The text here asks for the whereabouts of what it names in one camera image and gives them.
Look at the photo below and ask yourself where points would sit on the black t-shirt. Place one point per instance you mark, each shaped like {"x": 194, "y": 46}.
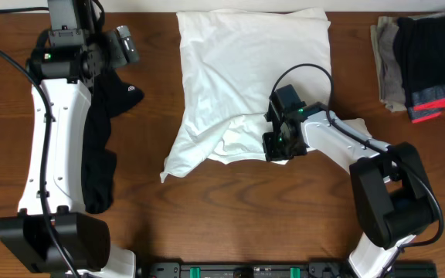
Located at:
{"x": 111, "y": 97}

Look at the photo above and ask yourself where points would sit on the white t-shirt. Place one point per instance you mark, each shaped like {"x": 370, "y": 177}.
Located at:
{"x": 231, "y": 59}

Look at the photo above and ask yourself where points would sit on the grey folded garment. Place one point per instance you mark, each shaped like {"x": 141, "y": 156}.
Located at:
{"x": 391, "y": 93}

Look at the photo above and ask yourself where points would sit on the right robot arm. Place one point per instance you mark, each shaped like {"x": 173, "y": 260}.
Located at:
{"x": 395, "y": 204}

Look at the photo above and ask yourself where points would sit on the black folded shorts red trim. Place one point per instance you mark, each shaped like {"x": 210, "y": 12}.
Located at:
{"x": 419, "y": 49}

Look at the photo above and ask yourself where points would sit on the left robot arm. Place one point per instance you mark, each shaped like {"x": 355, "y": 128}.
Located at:
{"x": 75, "y": 92}

